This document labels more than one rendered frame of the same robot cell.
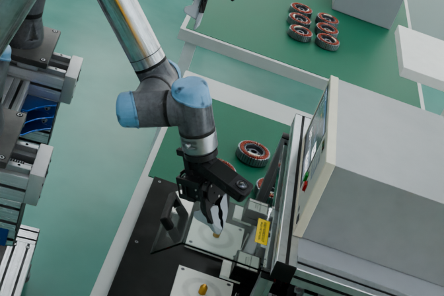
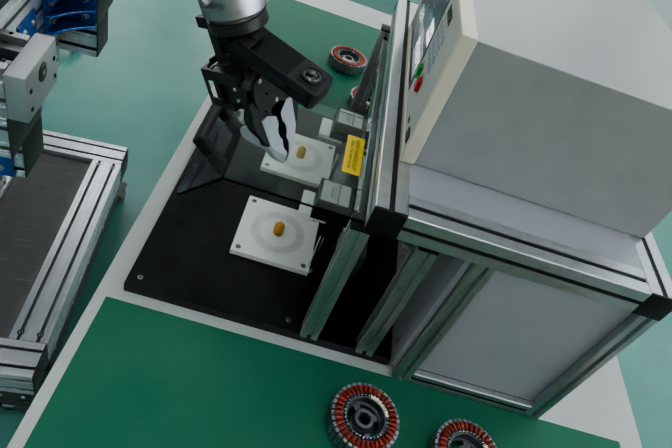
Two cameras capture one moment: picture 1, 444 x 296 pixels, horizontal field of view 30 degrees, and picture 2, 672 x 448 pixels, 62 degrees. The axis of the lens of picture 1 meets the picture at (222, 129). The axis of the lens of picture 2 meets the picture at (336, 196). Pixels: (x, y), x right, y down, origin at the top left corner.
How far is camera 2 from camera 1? 1.05 m
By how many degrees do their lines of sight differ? 13
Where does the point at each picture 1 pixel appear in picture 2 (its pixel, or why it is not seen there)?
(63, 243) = (165, 160)
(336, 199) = (474, 102)
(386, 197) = (560, 97)
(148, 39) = not seen: outside the picture
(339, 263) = (474, 203)
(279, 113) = (376, 20)
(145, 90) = not seen: outside the picture
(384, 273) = (540, 217)
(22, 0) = not seen: outside the picture
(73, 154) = (180, 74)
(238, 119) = (332, 25)
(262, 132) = (358, 38)
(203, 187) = (246, 83)
